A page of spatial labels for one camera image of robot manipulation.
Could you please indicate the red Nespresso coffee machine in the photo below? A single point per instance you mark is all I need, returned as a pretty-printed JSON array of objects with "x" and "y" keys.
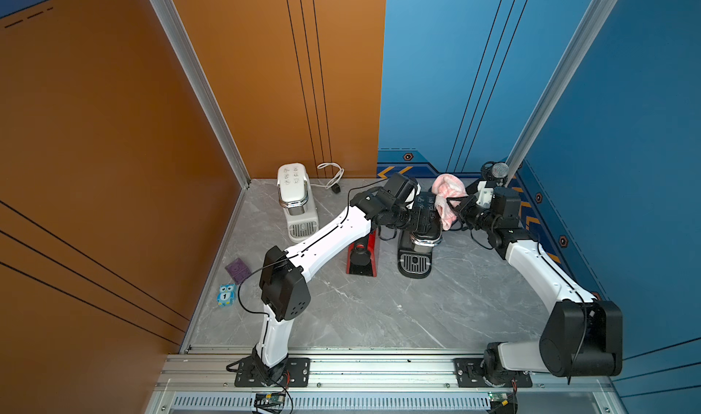
[{"x": 362, "y": 258}]

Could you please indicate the black coffee machine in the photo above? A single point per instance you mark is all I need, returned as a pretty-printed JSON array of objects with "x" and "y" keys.
[{"x": 419, "y": 238}]

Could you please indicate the black microphone on tripod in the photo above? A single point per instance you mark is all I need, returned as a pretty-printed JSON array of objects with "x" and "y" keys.
[{"x": 495, "y": 172}]

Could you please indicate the right green circuit board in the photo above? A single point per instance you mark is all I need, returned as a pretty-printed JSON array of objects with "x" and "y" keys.
[{"x": 503, "y": 403}]

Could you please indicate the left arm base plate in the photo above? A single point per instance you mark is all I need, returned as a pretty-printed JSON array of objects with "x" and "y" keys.
[{"x": 251, "y": 372}]

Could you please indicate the pink striped towel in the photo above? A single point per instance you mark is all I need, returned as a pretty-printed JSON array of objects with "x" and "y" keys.
[{"x": 446, "y": 187}]

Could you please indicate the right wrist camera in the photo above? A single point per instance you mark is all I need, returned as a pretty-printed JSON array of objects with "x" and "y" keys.
[{"x": 484, "y": 193}]

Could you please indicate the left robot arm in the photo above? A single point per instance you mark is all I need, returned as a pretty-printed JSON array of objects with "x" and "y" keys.
[{"x": 286, "y": 274}]

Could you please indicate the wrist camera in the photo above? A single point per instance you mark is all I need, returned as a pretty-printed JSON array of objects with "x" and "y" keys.
[
  {"x": 416, "y": 190},
  {"x": 484, "y": 193}
]

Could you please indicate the white coffee machine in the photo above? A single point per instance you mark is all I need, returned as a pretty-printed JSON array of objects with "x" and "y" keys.
[{"x": 296, "y": 199}]

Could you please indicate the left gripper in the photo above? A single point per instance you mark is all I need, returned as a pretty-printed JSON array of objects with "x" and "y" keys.
[{"x": 413, "y": 218}]

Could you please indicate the aluminium front rail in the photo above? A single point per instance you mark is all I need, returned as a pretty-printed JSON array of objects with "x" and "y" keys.
[{"x": 368, "y": 381}]

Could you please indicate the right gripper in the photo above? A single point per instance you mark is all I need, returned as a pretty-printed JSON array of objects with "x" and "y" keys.
[{"x": 465, "y": 203}]

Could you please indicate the green circuit board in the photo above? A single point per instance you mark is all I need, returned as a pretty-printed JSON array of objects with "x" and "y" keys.
[
  {"x": 271, "y": 403},
  {"x": 503, "y": 403}
]

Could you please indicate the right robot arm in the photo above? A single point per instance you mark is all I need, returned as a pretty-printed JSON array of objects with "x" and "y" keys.
[{"x": 583, "y": 337}]

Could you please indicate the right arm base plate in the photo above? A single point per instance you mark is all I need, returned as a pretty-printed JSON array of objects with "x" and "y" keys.
[{"x": 474, "y": 373}]

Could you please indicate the blue owl figure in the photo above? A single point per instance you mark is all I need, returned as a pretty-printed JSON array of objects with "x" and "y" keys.
[{"x": 226, "y": 295}]

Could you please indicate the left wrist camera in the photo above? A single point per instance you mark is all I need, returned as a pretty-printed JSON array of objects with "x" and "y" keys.
[{"x": 416, "y": 190}]

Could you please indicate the purple square card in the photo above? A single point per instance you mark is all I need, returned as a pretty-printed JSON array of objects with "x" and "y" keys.
[{"x": 239, "y": 271}]

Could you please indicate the left green circuit board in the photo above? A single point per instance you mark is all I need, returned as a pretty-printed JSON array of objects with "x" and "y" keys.
[{"x": 271, "y": 403}]

